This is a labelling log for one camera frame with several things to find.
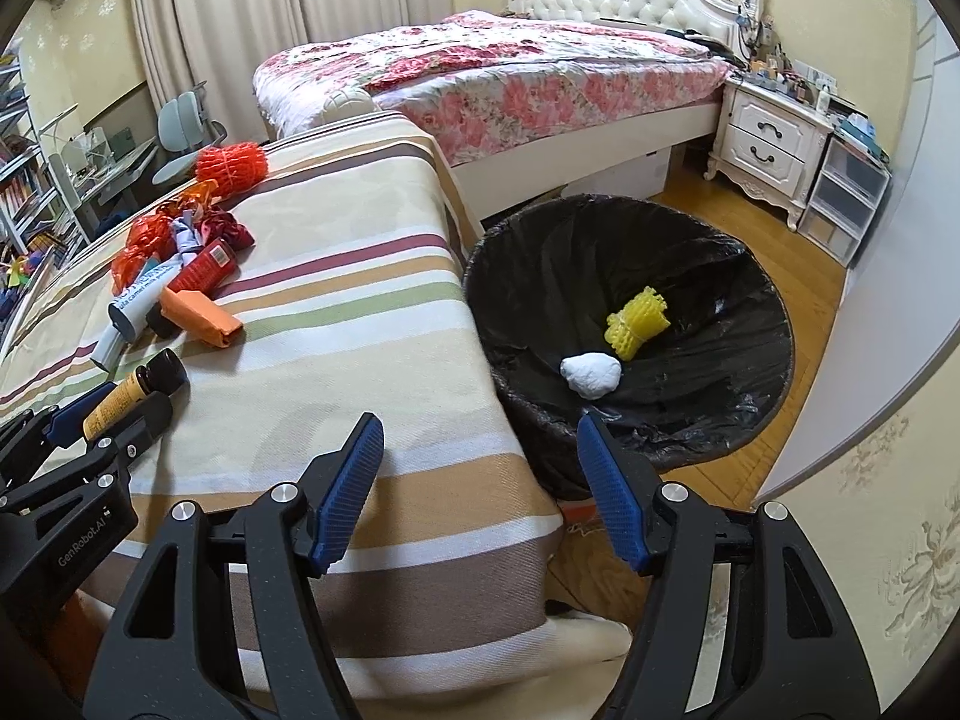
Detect white door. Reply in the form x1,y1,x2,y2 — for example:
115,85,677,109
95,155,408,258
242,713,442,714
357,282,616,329
757,15,960,503

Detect white nightstand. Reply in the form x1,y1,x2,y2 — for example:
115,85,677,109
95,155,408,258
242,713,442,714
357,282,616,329
705,79,835,232

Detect white tube with blue print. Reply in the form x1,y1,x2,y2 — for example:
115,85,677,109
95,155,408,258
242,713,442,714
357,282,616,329
90,255,185,372

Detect white crumpled paper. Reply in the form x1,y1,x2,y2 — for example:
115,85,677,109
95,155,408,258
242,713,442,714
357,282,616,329
560,352,623,400

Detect group of small bottles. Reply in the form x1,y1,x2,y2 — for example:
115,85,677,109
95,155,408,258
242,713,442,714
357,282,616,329
739,15,845,110

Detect light blue cloth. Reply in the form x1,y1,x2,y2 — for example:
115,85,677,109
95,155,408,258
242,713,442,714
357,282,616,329
169,211,207,256

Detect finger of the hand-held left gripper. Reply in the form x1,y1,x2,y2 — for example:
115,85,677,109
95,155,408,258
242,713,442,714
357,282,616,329
0,382,115,490
0,392,175,515

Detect floral quilt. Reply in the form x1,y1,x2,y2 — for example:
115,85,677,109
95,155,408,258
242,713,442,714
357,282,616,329
253,9,740,166

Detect dark red crumpled bag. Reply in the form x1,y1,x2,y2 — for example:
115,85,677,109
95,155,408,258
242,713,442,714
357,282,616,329
201,208,256,252

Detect orange shiny wrapper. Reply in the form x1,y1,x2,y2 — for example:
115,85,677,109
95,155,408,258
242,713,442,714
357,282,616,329
154,178,226,222

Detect yellow mesh net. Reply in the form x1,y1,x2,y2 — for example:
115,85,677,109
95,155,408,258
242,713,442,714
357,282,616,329
604,286,671,361

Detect grey study desk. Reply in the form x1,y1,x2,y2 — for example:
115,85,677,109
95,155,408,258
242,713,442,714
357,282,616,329
52,135,162,233

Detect clear plastic drawer unit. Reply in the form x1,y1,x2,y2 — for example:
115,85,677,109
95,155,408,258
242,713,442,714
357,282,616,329
799,135,893,267

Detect red plastic bag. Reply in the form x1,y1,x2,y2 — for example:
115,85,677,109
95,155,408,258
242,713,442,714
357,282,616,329
111,211,179,295

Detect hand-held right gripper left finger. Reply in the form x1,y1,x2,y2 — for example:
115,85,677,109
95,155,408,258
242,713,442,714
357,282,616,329
79,411,387,720

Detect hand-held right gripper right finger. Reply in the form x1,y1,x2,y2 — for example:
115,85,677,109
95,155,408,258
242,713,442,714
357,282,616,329
576,411,882,720

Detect white bookshelf with books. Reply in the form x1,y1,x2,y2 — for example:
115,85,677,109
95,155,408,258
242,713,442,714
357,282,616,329
0,52,83,293

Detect orange mesh net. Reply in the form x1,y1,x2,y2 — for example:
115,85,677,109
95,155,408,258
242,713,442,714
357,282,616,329
195,141,269,200

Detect beige curtain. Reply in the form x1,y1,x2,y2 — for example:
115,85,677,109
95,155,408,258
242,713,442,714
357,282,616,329
127,0,451,143

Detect white storage box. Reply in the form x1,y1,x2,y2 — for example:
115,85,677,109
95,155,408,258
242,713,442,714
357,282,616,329
562,146,672,200

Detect orange brown bottle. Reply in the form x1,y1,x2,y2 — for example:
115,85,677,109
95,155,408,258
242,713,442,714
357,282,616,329
81,349,190,442

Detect red tube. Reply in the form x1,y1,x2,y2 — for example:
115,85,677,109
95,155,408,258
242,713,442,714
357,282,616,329
166,238,238,293

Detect trash bin with black liner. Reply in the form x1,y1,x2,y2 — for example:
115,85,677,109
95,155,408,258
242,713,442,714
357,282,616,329
463,195,796,500

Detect orange folded packet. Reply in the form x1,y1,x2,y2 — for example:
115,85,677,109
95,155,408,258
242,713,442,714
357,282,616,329
159,289,245,351

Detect grey-blue desk chair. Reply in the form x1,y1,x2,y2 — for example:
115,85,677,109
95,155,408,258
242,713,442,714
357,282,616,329
152,79,230,185

